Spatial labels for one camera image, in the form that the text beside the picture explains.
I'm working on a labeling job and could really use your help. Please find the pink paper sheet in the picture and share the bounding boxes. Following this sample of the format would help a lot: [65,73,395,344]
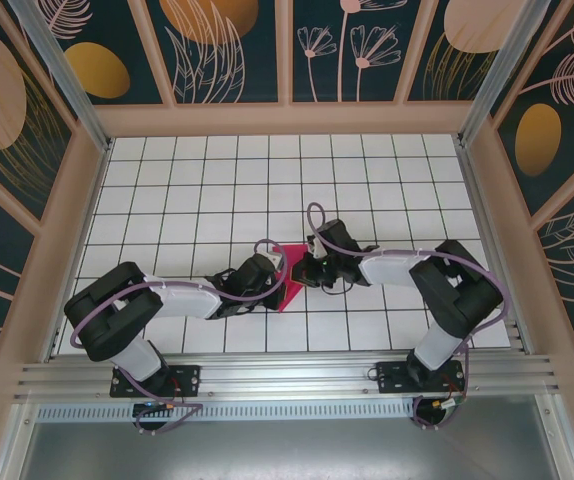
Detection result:
[265,242,314,314]

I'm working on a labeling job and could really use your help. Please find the grey metal shelf sheet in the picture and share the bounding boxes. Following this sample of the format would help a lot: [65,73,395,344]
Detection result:
[0,394,574,480]

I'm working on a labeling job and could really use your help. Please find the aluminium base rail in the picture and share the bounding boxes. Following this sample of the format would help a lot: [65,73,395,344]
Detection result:
[14,351,566,404]

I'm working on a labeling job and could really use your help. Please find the slotted grey cable duct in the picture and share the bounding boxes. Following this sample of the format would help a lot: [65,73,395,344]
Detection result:
[34,403,418,422]

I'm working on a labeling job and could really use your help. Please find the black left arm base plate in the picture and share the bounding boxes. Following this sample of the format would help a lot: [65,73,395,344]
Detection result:
[110,363,203,400]

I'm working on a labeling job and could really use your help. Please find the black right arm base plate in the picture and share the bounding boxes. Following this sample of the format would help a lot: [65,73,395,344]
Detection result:
[375,360,466,396]

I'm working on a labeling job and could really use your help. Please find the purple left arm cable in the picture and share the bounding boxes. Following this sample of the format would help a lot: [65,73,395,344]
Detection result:
[69,238,289,437]

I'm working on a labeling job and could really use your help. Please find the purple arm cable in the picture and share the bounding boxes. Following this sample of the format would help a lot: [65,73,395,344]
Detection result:
[69,238,289,437]
[305,201,511,432]

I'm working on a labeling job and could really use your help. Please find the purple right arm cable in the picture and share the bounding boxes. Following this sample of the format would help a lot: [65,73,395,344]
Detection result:
[305,201,511,432]

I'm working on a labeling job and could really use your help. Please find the aluminium side rail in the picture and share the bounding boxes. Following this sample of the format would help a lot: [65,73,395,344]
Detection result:
[456,134,536,356]

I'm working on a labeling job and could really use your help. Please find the aluminium corner post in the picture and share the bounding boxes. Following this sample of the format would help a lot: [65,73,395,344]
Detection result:
[458,0,554,149]
[6,0,114,154]

